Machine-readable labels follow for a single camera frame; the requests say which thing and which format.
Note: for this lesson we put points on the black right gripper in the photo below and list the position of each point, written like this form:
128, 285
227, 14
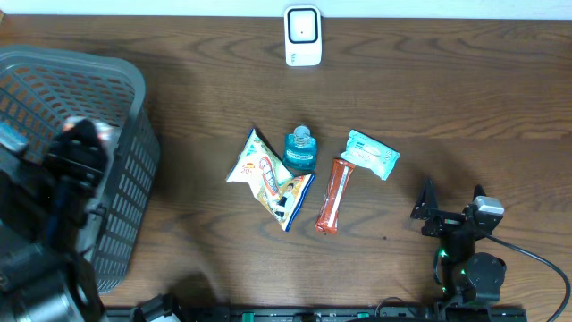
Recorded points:
445, 221

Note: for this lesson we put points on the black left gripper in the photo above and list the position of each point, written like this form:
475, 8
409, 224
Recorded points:
77, 167

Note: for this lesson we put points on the teal wet wipes pack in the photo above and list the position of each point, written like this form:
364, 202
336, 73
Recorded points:
364, 151

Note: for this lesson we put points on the red snack bar wrapper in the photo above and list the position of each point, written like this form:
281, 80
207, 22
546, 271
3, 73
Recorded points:
327, 222

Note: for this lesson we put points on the blue mouthwash bottle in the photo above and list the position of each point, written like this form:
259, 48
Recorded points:
300, 150

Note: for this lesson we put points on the yellow white snack bag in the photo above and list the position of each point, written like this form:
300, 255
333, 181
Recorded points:
280, 192

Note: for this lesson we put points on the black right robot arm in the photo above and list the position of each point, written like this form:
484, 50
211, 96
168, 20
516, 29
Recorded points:
471, 280

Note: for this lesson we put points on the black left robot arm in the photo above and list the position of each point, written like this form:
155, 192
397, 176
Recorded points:
43, 208

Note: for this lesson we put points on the white barcode scanner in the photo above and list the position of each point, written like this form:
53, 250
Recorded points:
303, 36

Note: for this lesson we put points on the grey plastic shopping basket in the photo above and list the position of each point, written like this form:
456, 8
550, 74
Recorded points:
41, 90

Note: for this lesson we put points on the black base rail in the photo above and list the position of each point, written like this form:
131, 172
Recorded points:
166, 307

